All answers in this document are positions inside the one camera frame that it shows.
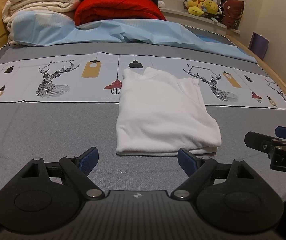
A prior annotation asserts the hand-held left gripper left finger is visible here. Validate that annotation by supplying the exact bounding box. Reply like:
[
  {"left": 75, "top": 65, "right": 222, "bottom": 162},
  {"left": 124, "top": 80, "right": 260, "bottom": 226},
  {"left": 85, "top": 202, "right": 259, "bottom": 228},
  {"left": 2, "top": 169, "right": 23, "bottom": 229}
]
[{"left": 15, "top": 147, "right": 106, "bottom": 200}]

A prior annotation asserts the white window sill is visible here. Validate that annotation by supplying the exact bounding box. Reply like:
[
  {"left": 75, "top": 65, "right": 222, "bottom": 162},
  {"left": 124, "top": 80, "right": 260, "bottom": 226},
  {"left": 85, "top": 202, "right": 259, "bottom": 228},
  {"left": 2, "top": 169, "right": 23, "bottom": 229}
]
[{"left": 159, "top": 6, "right": 228, "bottom": 36}]

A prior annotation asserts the yellow plush toy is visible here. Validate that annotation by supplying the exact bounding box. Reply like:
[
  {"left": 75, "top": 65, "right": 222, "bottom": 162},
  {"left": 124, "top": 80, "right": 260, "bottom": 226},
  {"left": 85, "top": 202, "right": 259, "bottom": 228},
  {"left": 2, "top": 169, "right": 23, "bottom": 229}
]
[
  {"left": 187, "top": 0, "right": 205, "bottom": 16},
  {"left": 202, "top": 0, "right": 219, "bottom": 14}
]

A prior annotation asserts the cream folded blanket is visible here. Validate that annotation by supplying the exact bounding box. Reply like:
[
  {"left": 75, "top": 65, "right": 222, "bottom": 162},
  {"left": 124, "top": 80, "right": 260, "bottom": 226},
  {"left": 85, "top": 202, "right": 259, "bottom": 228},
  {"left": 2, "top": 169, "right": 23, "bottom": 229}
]
[{"left": 2, "top": 0, "right": 80, "bottom": 24}]

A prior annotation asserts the red folded blanket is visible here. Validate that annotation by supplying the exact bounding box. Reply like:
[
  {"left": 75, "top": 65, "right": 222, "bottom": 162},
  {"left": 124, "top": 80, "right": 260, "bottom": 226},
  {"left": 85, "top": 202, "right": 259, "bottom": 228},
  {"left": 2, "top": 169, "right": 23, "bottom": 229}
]
[{"left": 74, "top": 0, "right": 167, "bottom": 27}]

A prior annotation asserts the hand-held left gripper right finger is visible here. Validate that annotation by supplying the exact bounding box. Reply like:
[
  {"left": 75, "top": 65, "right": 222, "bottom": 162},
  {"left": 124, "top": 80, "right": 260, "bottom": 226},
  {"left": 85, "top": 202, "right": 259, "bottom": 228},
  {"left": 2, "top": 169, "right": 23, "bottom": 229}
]
[{"left": 170, "top": 148, "right": 262, "bottom": 200}]

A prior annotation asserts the printed grey bed sheet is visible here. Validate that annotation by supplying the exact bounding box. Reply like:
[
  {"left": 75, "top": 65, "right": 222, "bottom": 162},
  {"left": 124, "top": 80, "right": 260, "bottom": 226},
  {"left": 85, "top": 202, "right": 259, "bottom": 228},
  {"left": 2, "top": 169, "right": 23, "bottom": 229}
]
[{"left": 0, "top": 22, "right": 286, "bottom": 207}]

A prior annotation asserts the light blue quilt cover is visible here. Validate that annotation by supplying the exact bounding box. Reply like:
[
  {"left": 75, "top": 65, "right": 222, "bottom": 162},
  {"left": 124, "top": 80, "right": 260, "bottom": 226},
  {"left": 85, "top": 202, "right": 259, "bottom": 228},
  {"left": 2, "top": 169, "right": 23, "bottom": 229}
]
[{"left": 8, "top": 11, "right": 258, "bottom": 64}]

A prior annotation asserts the white shirt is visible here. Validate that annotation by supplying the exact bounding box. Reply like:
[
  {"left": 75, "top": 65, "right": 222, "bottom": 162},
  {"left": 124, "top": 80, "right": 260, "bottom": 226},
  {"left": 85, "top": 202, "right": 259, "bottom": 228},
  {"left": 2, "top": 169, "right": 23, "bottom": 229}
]
[{"left": 115, "top": 67, "right": 222, "bottom": 155}]

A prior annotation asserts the dark red cushion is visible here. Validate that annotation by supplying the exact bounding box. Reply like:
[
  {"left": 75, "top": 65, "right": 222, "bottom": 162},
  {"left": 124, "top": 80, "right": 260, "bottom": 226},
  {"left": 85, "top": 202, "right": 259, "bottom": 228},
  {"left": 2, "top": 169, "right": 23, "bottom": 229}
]
[{"left": 220, "top": 0, "right": 245, "bottom": 29}]

